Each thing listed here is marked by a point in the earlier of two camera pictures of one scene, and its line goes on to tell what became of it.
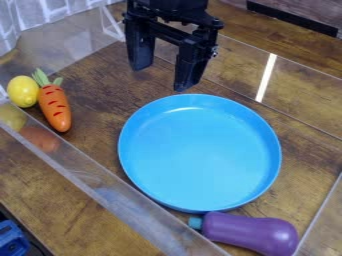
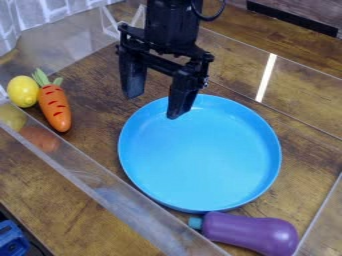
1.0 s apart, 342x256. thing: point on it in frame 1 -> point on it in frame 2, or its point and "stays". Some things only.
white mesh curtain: (20, 14) stays
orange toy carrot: (54, 102) stays
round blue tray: (198, 153) stays
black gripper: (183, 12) -> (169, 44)
